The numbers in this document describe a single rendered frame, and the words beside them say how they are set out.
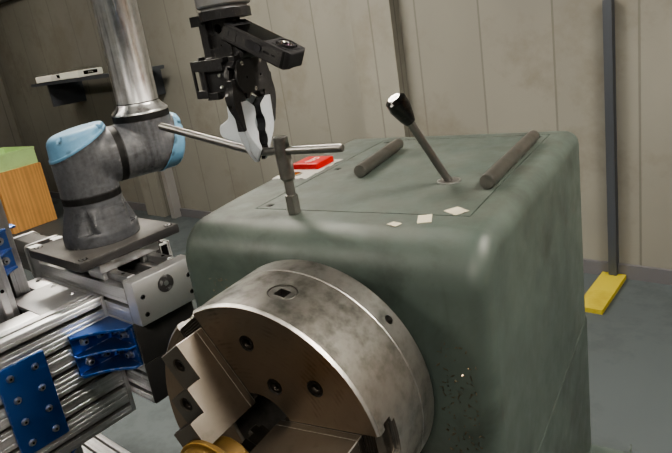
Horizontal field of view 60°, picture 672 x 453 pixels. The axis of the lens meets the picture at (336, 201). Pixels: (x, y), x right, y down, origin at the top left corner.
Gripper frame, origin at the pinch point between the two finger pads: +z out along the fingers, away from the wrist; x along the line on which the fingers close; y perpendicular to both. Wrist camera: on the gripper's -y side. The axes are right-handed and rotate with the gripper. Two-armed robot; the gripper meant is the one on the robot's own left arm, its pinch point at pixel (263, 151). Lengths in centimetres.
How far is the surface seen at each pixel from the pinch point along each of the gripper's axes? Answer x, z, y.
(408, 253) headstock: 6.5, 11.4, -24.5
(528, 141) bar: -33.6, 7.6, -28.9
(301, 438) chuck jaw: 25.7, 24.3, -19.4
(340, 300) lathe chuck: 15.9, 13.4, -20.2
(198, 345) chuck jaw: 25.3, 15.9, -6.8
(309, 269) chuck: 13.2, 11.3, -14.6
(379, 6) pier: -262, -23, 111
